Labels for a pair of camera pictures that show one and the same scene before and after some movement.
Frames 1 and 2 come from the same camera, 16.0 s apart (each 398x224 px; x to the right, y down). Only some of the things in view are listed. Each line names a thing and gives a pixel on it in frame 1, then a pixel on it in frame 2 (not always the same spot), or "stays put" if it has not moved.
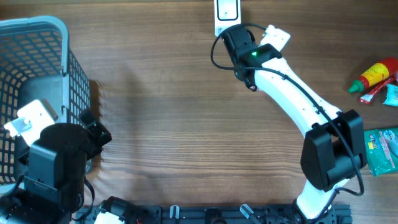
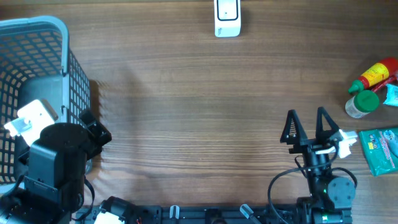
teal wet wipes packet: (392, 98) stays put
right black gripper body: (242, 79) → (310, 146)
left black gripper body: (103, 137) stays put
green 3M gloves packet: (381, 149) stays put
